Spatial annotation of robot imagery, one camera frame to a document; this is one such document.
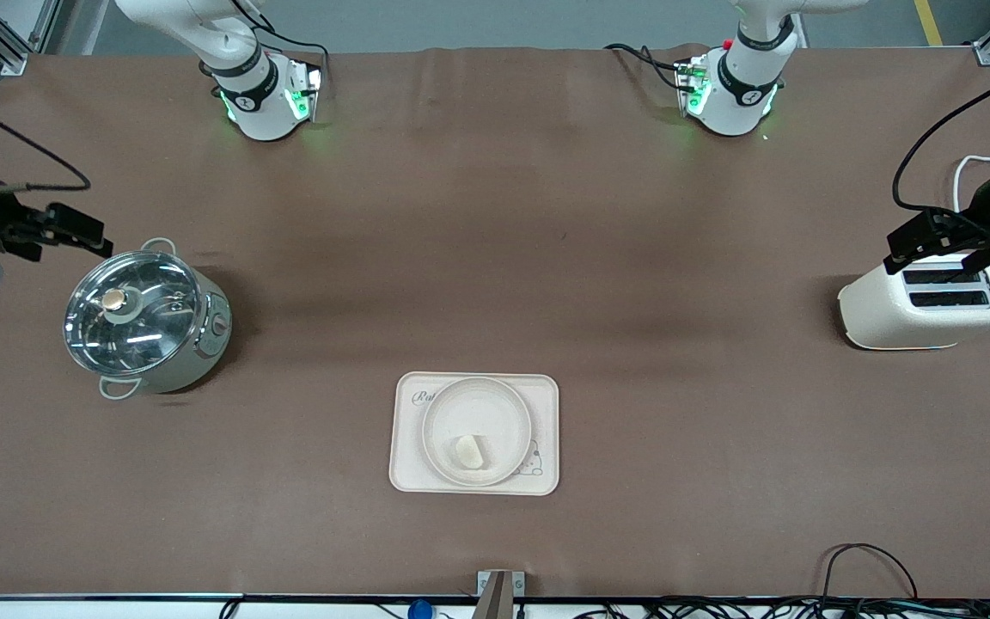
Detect metal mount bracket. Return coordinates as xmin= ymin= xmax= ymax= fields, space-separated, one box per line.
xmin=473 ymin=569 xmax=527 ymax=619

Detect pale green cooking pot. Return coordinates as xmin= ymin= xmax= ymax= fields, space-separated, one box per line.
xmin=65 ymin=238 xmax=234 ymax=401

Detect glass pot lid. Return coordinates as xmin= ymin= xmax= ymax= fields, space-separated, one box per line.
xmin=64 ymin=250 xmax=204 ymax=377

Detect round cream plate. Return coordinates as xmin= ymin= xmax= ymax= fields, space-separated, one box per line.
xmin=420 ymin=377 xmax=533 ymax=488

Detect small pale bun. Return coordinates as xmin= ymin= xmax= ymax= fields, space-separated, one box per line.
xmin=448 ymin=435 xmax=487 ymax=469

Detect silver base connector plate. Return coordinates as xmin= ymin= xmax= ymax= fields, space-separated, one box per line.
xmin=675 ymin=57 xmax=711 ymax=118
xmin=284 ymin=57 xmax=325 ymax=123

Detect black looped cable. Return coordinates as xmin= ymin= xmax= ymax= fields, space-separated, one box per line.
xmin=821 ymin=542 xmax=920 ymax=603

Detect white toaster cord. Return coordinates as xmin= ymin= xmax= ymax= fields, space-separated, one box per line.
xmin=951 ymin=154 xmax=990 ymax=218

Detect brown table mat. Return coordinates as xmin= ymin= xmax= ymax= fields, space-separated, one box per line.
xmin=0 ymin=45 xmax=990 ymax=600

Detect cream rabbit print tray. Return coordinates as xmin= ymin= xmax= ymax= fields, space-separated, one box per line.
xmin=388 ymin=371 xmax=561 ymax=497

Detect cream two-slot toaster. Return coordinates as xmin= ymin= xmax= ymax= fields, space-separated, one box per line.
xmin=837 ymin=254 xmax=990 ymax=351

